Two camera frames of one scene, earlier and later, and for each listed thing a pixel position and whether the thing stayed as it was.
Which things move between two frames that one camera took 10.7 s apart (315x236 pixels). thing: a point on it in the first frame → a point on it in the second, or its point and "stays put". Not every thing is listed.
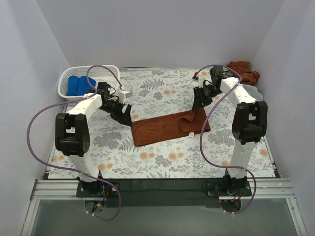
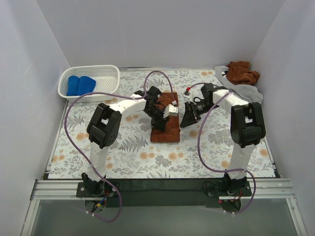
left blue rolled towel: (73, 85) stays put
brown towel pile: (249, 77) stays put
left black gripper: (118, 110) → (159, 118)
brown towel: (158, 129) → (172, 131)
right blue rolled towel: (84, 85) stays put
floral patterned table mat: (113, 154) stays put
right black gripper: (201, 93) → (191, 111)
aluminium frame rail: (262, 190) stays put
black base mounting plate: (183, 192) stays put
